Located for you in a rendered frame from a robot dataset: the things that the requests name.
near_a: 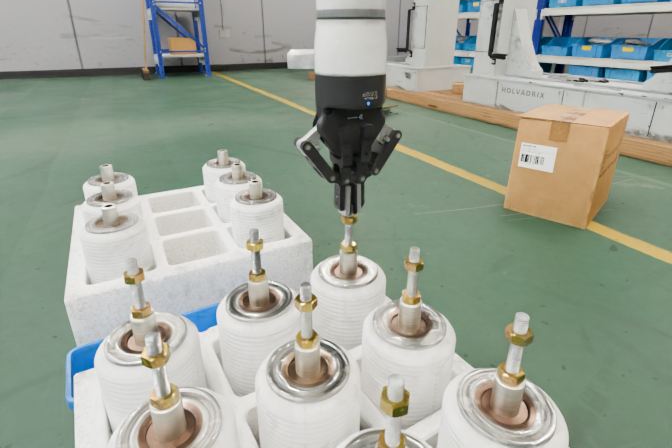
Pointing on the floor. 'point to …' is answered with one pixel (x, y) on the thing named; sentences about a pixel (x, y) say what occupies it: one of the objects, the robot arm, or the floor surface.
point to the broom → (143, 23)
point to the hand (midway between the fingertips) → (349, 197)
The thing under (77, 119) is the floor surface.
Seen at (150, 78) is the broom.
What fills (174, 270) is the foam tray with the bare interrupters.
